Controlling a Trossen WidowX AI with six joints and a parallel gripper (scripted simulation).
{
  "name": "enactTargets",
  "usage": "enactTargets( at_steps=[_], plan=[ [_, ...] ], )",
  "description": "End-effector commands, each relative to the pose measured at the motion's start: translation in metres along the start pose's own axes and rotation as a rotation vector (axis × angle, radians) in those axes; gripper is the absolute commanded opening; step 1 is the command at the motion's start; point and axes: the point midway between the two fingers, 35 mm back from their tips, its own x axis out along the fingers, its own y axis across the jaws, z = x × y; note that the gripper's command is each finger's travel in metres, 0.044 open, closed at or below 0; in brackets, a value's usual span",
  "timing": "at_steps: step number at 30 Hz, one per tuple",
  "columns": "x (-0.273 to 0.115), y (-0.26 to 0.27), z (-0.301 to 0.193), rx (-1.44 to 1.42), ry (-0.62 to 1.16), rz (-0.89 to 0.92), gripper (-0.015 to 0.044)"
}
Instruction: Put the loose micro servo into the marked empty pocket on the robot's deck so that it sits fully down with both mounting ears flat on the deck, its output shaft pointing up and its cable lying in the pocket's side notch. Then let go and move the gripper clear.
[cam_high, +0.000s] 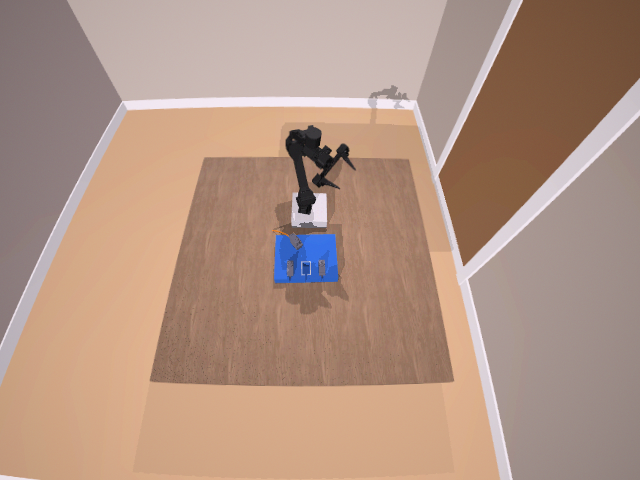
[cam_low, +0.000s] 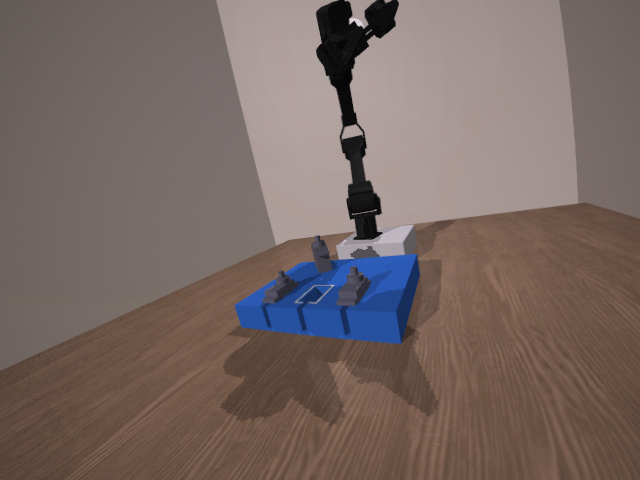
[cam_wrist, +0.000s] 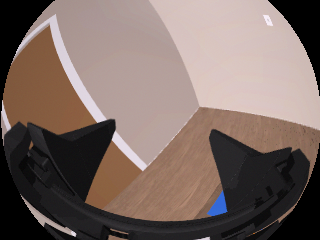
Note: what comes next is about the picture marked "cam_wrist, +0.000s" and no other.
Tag blue flat platform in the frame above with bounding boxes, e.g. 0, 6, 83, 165
207, 192, 227, 216

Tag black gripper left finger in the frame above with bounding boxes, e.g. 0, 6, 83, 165
27, 120, 116, 203

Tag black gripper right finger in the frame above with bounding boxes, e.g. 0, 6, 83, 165
209, 129, 292, 212

